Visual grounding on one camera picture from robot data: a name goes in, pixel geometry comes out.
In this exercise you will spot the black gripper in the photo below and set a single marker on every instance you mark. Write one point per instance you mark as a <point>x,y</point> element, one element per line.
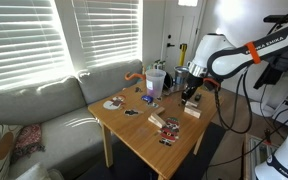
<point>192,86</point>

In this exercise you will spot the light wooden block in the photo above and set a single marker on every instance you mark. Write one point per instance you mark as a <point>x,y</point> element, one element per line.
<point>193,103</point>
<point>160,110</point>
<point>156,120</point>
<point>192,112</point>

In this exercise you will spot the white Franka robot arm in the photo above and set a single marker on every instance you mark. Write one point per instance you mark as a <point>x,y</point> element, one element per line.
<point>214,46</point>

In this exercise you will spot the blue toy car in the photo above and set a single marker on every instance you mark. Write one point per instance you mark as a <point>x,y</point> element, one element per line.
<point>147,98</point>

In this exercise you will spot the metal spoon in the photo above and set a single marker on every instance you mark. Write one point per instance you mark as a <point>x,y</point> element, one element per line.
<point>171,92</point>

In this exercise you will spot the steel tumbler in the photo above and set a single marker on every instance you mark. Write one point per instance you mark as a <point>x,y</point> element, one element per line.
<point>180,76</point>

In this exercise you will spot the black round object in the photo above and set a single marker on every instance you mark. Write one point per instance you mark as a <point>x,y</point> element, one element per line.
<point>168,81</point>

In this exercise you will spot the small colourful sticker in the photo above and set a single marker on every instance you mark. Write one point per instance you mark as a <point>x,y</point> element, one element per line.
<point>152,105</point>

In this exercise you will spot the translucent plastic cup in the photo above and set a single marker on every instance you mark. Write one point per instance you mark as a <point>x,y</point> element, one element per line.
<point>155,81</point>

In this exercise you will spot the red green nutcracker cutout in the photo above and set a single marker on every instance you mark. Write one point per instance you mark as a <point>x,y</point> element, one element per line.
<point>169,131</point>

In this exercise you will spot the small dark sticker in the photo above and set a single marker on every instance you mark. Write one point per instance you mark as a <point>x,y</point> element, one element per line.
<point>138,89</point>

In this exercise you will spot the dark rug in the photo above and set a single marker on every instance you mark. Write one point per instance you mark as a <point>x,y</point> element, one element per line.
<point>212,146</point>

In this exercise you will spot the small black figure cutout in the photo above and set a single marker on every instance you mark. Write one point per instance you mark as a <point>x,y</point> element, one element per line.
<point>131,112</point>

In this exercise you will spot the orange octopus plush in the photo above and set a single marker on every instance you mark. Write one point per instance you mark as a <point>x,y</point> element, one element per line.
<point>134,77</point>

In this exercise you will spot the wooden table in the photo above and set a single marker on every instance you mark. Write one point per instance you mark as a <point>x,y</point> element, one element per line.
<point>134,133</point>

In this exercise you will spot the black deadbolt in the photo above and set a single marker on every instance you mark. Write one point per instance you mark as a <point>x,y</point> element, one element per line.
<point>169,36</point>

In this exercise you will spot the snowman cutout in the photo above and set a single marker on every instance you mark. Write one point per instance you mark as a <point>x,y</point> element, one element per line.
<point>114,103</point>

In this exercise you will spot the white round stand base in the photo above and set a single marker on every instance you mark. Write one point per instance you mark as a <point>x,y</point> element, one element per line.
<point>260,110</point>

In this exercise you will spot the white door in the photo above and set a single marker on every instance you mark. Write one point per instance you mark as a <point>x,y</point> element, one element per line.
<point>179,23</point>

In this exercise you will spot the white window blind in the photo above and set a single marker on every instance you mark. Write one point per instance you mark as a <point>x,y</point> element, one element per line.
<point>107,30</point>
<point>20,40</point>

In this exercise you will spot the grey fabric sofa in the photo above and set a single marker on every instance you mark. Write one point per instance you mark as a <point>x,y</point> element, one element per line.
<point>50,100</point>

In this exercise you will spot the red patterned cloth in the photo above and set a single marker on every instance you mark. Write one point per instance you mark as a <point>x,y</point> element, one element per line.
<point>27,140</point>

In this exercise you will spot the white cushion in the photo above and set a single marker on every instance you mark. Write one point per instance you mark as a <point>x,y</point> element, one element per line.
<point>37,171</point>

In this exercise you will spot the yellow post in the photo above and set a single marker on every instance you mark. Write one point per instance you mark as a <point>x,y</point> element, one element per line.
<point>183,55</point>

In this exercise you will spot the aluminium frame board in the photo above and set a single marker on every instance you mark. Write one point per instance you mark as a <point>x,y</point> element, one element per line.
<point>255,156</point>

